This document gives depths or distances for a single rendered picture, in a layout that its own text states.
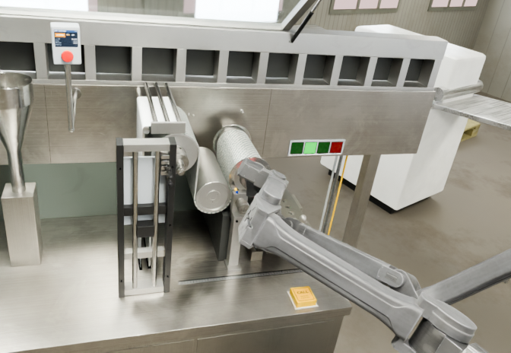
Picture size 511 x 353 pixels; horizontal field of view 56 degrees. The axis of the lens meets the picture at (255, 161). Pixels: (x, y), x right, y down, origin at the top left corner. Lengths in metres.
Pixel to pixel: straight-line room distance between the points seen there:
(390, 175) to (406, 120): 1.70
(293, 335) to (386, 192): 2.35
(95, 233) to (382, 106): 1.25
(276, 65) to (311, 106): 0.21
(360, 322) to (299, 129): 1.41
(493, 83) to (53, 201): 6.99
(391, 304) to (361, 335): 2.07
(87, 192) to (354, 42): 1.17
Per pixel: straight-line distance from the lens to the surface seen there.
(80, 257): 1.80
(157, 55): 1.80
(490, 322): 3.39
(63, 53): 1.37
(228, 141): 1.71
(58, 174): 1.90
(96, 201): 1.96
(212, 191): 1.59
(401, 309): 0.86
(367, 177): 2.46
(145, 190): 1.44
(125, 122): 1.80
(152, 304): 1.61
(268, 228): 0.87
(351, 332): 2.93
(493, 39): 8.05
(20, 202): 1.66
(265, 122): 1.90
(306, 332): 1.76
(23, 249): 1.76
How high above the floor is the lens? 2.04
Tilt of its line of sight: 28 degrees down
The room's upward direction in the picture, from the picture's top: 8 degrees clockwise
